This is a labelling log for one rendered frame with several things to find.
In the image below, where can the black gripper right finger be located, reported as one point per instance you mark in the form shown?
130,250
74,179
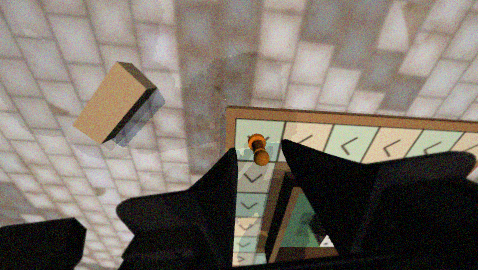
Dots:
345,193

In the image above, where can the orange game pawn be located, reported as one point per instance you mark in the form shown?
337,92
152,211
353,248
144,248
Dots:
257,144

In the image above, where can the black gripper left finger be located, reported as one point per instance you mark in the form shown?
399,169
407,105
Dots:
210,203

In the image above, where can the grey die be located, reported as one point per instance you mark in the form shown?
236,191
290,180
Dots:
319,233

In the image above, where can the brown block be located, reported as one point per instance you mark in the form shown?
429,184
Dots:
121,94

